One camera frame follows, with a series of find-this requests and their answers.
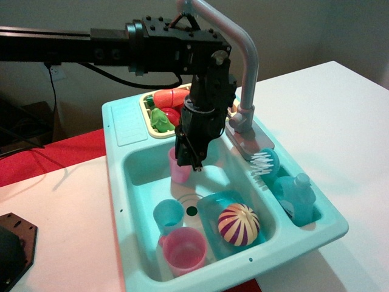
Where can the brown cardboard box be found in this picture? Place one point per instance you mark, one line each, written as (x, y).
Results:
(42, 125)

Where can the white wall outlet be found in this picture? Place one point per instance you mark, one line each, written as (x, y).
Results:
(54, 73)

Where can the teal rectangular tray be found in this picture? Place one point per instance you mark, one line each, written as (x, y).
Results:
(209, 208)

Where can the yellow dish rack basket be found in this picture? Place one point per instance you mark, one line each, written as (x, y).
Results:
(146, 111)

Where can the teal dish brush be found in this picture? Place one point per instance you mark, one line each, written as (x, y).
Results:
(265, 163)

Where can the pink toy mug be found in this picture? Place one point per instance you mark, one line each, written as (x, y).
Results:
(184, 250)

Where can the grey toy faucet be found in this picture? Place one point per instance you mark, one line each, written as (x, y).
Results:
(243, 132)

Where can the blue toy cup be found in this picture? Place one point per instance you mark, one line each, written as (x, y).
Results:
(168, 215)

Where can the small pink cup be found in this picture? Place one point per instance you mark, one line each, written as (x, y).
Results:
(179, 174)

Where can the teal toy sink unit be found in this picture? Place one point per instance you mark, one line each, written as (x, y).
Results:
(140, 179)

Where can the blue toy soap bottle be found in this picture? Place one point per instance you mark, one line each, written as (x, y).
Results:
(296, 197)

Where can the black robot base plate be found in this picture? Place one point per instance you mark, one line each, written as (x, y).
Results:
(18, 243)

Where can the red toy tomato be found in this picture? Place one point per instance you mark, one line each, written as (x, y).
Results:
(173, 115)

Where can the orange toy carrot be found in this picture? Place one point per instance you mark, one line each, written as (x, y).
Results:
(168, 98)

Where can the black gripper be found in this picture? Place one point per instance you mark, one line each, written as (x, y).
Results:
(196, 129)

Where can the red cloth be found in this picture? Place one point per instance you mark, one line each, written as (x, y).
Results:
(58, 155)

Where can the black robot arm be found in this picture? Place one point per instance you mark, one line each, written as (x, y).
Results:
(147, 45)

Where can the green toy pepper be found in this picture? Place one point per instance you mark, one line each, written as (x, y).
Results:
(160, 121)

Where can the purple yellow striped ball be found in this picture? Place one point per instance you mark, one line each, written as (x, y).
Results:
(238, 224)

